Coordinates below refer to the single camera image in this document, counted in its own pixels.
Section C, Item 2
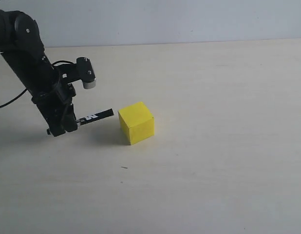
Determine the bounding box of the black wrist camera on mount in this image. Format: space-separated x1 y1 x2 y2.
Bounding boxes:
58 57 96 89

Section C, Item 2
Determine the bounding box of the yellow foam cube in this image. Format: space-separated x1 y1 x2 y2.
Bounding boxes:
118 101 155 145

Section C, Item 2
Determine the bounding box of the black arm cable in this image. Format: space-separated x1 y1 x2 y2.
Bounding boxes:
0 87 28 109

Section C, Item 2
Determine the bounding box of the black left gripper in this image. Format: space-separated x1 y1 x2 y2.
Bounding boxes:
32 82 77 137

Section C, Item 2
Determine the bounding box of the black and white whiteboard marker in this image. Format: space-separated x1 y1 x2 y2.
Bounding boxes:
77 109 114 126

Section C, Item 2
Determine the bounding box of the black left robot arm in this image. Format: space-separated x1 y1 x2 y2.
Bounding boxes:
0 9 78 137

